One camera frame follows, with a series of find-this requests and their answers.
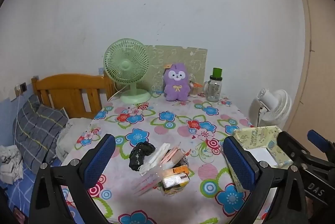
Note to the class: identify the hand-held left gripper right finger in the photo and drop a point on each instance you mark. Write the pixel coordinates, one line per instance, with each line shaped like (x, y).
(239, 163)

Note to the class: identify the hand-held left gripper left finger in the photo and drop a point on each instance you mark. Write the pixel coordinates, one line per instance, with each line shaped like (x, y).
(100, 158)

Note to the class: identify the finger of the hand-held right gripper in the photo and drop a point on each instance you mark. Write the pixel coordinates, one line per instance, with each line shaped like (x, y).
(318, 139)
(289, 144)

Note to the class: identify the yellow-green paper box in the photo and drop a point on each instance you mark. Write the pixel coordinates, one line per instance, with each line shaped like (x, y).
(277, 153)

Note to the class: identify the black plastic bag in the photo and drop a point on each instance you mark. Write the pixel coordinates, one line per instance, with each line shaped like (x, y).
(138, 156)

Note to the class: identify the green tissue pack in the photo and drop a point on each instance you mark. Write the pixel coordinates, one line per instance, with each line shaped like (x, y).
(174, 180)

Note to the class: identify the white standing fan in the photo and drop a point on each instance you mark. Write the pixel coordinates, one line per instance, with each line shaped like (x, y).
(277, 106)

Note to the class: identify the grey plaid pillow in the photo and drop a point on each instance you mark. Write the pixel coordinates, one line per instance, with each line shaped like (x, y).
(36, 129)

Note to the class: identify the floral tablecloth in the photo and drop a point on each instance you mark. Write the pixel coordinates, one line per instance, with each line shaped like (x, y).
(170, 132)

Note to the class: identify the glass jar with green lid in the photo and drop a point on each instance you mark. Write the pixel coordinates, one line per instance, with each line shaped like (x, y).
(214, 90)

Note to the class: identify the beige door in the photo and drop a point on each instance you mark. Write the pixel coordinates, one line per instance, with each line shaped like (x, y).
(319, 56)

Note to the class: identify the wooden bed headboard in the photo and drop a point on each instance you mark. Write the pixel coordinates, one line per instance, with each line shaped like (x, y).
(68, 82)

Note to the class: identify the cotton swab container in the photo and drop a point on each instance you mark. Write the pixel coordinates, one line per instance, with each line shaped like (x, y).
(195, 90)

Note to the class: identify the blue checked bedsheet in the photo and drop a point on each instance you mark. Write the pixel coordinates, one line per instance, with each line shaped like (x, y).
(18, 192)

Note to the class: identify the white and black crumpled cloth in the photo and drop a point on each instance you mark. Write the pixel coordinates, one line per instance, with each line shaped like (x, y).
(10, 163)

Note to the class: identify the green desk fan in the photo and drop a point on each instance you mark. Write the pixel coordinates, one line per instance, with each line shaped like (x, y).
(125, 65)

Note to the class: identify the purple plush toy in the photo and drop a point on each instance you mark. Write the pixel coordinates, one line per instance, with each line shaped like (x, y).
(176, 87)

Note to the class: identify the green patterned board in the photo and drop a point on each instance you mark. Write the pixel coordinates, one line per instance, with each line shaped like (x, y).
(193, 61)

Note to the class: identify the black wall socket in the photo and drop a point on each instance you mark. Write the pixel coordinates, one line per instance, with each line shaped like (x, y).
(23, 87)

